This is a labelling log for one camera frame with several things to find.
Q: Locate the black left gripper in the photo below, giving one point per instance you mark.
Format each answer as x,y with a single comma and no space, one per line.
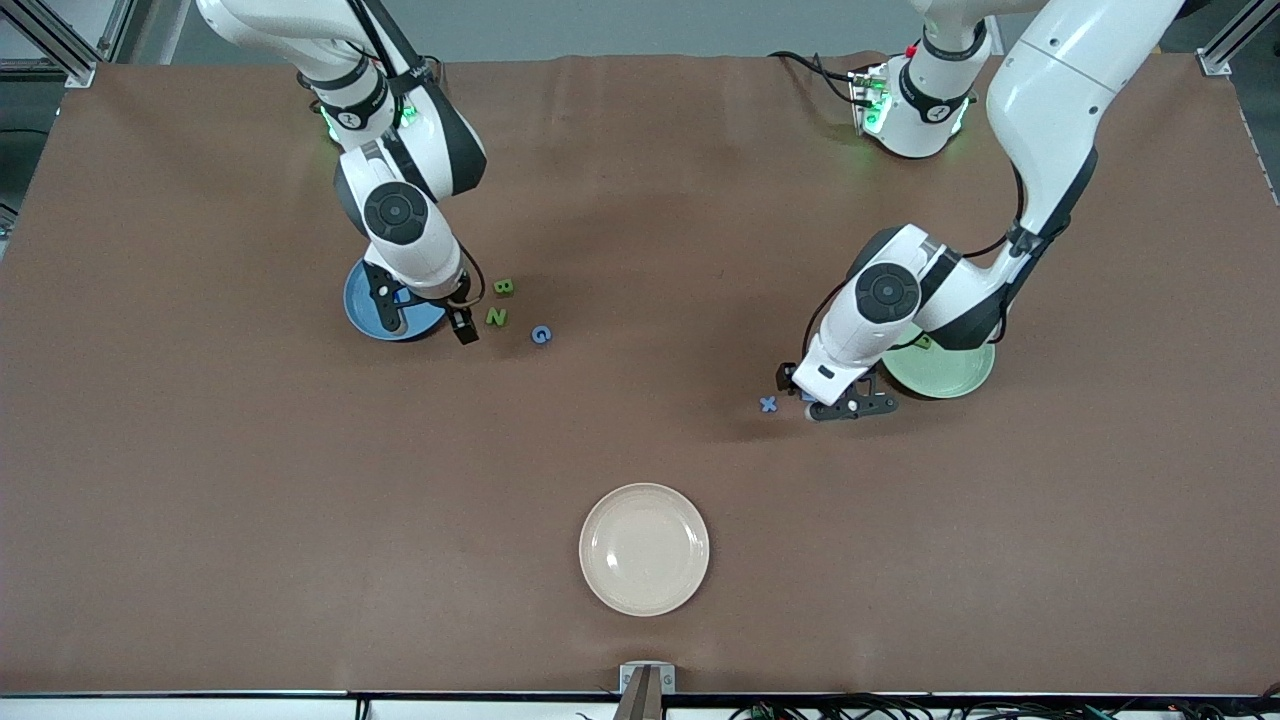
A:
783,380

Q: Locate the green foam letter N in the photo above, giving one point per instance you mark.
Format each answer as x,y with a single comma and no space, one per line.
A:
496,316

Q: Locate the green foam letter B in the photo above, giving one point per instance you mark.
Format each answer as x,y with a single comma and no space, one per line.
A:
504,287

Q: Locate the blue foam letter G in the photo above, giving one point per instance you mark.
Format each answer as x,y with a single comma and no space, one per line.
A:
540,334

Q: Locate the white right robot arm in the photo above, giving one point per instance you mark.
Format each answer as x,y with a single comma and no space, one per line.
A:
400,250

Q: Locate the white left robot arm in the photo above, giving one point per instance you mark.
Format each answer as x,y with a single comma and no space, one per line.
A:
1050,100

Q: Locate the blue plate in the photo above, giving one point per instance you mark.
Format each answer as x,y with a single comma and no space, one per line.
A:
360,300

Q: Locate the green plate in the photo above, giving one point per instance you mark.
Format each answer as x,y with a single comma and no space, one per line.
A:
950,375

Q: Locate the cream plate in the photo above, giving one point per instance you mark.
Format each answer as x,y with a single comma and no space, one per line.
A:
644,550

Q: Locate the metal base connector plate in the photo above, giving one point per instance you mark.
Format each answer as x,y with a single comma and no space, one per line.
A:
862,95

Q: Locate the brown table cover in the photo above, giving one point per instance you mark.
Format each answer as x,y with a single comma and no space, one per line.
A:
640,250

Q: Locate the grey metal camera bracket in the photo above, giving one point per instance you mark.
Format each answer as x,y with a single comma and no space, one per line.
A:
647,680

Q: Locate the aluminium frame profile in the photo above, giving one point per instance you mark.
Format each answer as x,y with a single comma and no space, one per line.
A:
75,68
1215,62

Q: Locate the white table edge rail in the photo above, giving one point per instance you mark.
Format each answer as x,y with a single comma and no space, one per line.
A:
200,710

